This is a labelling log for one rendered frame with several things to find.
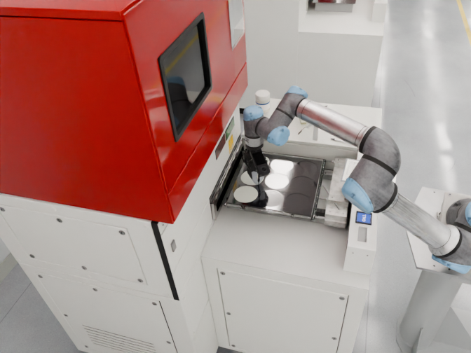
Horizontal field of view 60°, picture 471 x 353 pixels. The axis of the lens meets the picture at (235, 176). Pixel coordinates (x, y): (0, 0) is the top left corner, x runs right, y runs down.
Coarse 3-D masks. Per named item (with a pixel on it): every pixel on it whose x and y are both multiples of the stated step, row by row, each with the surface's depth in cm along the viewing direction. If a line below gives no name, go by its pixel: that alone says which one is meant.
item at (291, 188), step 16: (272, 160) 184; (288, 160) 183; (304, 160) 182; (240, 176) 177; (272, 176) 176; (288, 176) 175; (304, 176) 174; (272, 192) 168; (288, 192) 168; (304, 192) 167; (272, 208) 161; (288, 208) 161; (304, 208) 160
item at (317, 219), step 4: (232, 208) 174; (236, 208) 173; (256, 212) 171; (260, 212) 170; (264, 212) 169; (284, 216) 168; (288, 216) 167; (316, 216) 163; (320, 216) 163; (304, 220) 166; (308, 220) 165; (316, 220) 164; (320, 220) 163; (324, 220) 162
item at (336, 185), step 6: (336, 168) 180; (342, 168) 180; (336, 174) 177; (336, 180) 174; (336, 186) 171; (342, 186) 171; (330, 192) 169; (336, 192) 169; (330, 222) 157; (336, 222) 156; (342, 222) 156
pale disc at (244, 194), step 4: (240, 188) 171; (244, 188) 171; (248, 188) 171; (252, 188) 171; (236, 192) 170; (240, 192) 170; (244, 192) 169; (248, 192) 169; (252, 192) 169; (256, 192) 169; (236, 196) 168; (240, 196) 168; (244, 196) 168; (248, 196) 167; (252, 196) 167; (256, 196) 167; (240, 200) 166; (244, 200) 166; (248, 200) 166; (252, 200) 165
